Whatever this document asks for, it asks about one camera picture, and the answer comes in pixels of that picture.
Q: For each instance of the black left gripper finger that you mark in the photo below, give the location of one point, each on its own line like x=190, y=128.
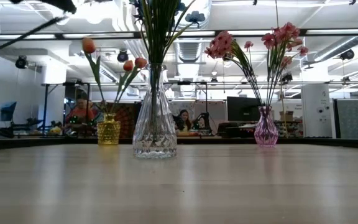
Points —
x=61, y=4

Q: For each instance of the pink artificial flower bunch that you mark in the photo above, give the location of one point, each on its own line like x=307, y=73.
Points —
x=221, y=46
x=278, y=34
x=30, y=33

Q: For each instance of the blue artificial flower bunch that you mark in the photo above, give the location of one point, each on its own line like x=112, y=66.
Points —
x=195, y=17
x=148, y=18

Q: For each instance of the clear glass vase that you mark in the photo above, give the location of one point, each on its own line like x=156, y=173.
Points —
x=154, y=137

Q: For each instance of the small black desk robot arm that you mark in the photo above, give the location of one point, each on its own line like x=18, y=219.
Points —
x=203, y=121

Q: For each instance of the yellow glass vase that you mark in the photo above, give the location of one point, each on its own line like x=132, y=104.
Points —
x=108, y=133

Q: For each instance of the pink glass vase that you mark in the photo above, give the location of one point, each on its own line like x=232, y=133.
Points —
x=266, y=130

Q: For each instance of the person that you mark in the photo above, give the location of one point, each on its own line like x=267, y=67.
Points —
x=81, y=112
x=184, y=118

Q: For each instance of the blue chair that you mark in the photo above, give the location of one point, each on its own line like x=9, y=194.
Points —
x=7, y=110

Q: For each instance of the black computer monitor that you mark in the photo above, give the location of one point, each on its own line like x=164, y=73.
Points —
x=242, y=109

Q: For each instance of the white pillar cabinet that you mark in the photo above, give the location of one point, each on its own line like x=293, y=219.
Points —
x=317, y=105

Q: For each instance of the grey partition panel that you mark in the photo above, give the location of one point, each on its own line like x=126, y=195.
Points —
x=350, y=118

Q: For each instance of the black aluminium table frame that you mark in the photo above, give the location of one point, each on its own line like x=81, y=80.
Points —
x=322, y=142

